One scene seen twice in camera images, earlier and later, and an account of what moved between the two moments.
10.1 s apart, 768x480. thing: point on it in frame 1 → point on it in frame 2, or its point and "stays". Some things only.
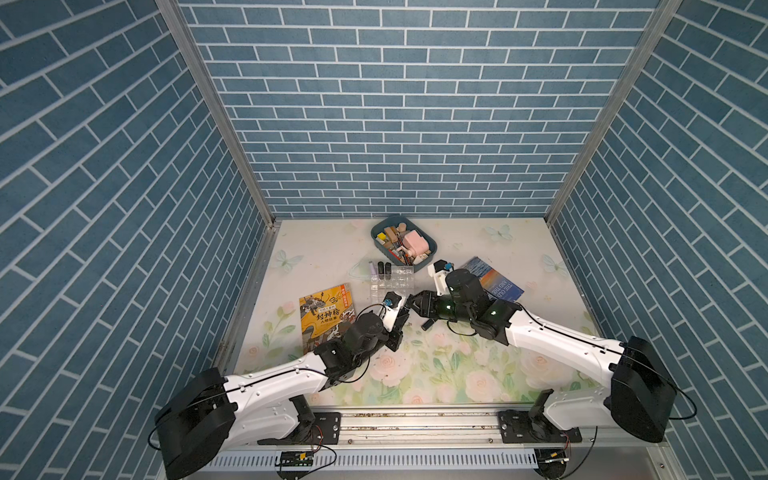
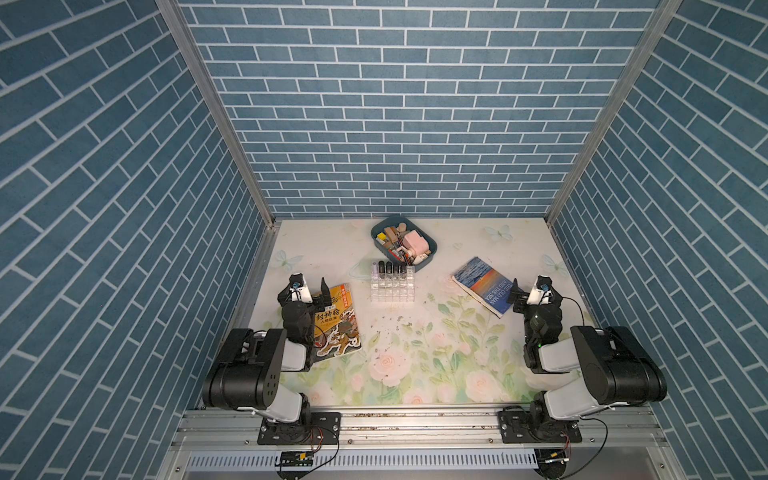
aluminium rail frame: x=416 y=428 stays
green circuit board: x=297 y=459 stays
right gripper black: x=428 y=298 → x=522 y=298
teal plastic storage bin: x=403 y=242 stays
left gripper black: x=395 y=335 → x=324 y=294
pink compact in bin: x=416 y=244 stays
